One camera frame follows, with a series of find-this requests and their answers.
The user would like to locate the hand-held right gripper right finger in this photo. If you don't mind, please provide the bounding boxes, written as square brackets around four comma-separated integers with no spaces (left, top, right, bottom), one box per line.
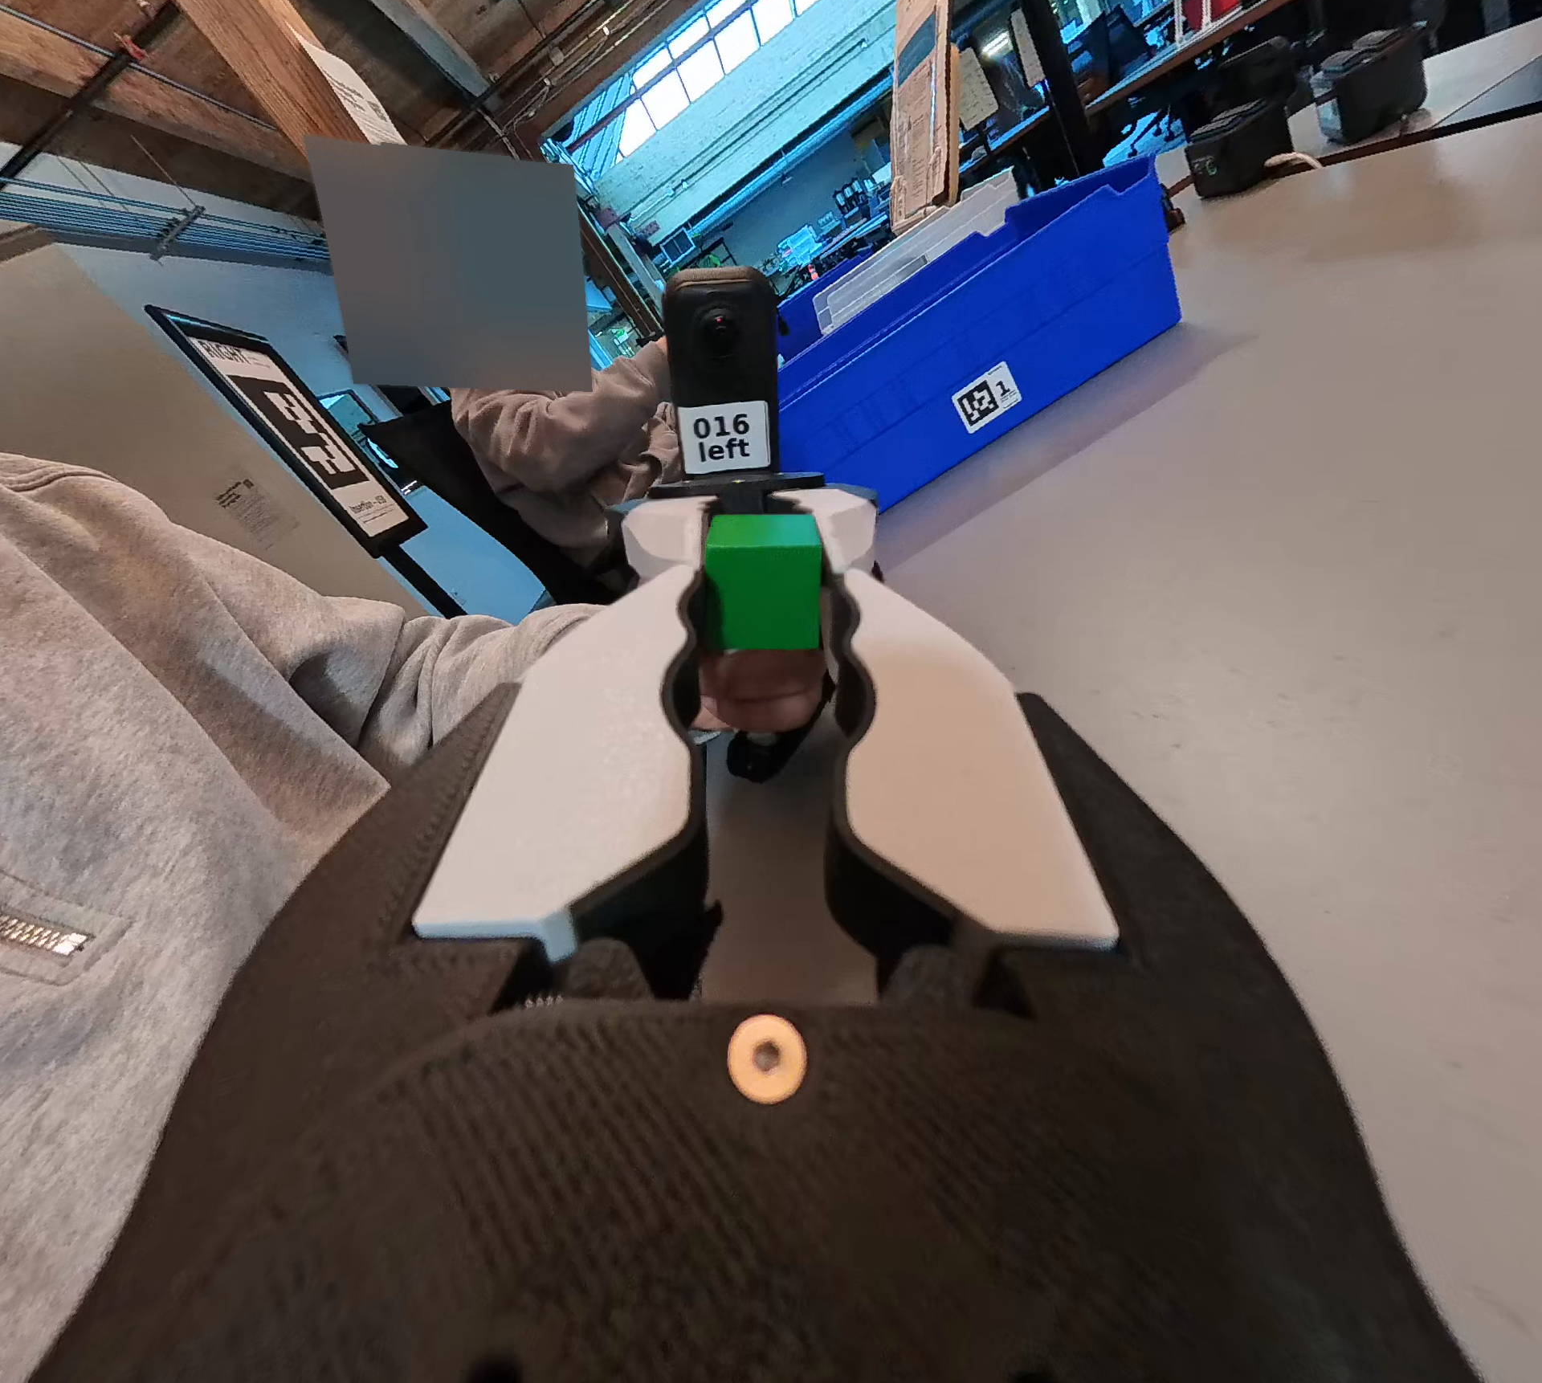
[823,567,1120,951]

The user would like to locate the clear plastic bin insert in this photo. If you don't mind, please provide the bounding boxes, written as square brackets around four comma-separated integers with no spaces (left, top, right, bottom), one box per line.
[817,172,1024,327]

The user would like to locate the green wooden cube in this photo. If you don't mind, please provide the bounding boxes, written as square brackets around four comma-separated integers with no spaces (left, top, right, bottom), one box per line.
[704,514,826,653]

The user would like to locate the cardboard board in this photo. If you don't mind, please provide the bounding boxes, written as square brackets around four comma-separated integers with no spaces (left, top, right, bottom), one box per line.
[892,0,980,231]

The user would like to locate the person's left hand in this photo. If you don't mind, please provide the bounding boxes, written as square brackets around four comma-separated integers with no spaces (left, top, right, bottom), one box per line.
[696,649,834,737]

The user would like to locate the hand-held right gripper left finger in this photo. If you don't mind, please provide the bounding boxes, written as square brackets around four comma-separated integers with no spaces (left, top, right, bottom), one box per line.
[413,549,715,963]

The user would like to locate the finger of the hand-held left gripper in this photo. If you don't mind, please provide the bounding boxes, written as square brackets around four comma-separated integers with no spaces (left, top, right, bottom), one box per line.
[805,491,883,573]
[621,498,715,583]

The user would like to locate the black office chair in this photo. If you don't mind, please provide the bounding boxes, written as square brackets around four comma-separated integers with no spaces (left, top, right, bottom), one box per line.
[359,406,632,613]

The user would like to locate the black framed tag poster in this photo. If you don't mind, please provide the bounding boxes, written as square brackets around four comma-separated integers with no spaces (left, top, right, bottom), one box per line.
[145,303,468,620]

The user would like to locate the white wall label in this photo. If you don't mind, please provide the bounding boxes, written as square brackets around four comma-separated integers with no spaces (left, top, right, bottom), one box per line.
[213,475,303,557]

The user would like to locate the paper sign on beam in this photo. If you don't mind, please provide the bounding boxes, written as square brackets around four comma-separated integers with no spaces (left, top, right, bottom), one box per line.
[299,38,407,151]

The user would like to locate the person's left forearm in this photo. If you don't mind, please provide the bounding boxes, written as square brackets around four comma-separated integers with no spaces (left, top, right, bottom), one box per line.
[283,602,605,795]

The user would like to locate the blue plastic bin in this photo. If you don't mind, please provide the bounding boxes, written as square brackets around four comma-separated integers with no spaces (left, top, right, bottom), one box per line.
[777,155,1184,512]

